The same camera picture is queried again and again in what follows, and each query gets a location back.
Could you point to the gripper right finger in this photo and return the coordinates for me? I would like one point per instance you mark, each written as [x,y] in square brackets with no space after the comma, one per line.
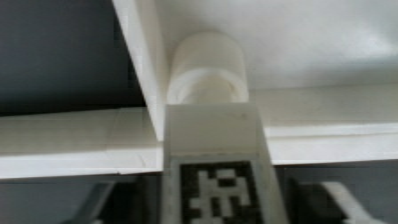
[323,204]

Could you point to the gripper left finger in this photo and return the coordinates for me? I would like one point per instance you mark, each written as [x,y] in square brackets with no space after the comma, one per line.
[120,204]

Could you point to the white table leg edge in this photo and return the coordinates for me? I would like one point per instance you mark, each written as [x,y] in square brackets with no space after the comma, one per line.
[219,187]

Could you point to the white square table top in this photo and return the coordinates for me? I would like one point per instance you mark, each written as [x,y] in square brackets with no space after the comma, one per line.
[86,51]

